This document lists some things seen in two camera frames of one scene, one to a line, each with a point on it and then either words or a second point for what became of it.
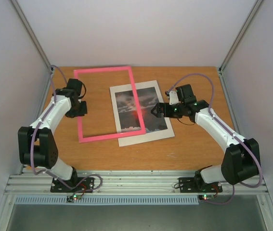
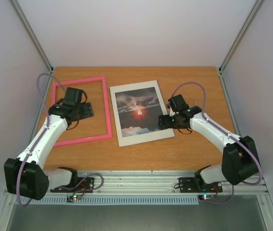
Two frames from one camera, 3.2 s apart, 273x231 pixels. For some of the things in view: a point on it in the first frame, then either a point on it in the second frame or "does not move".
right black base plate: (189, 185) does not move
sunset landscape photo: (127, 111) does not move
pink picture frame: (82, 139) -> (82, 140)
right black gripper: (163, 110) -> (162, 122)
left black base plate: (76, 185) does not move
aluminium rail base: (134, 182) does not move
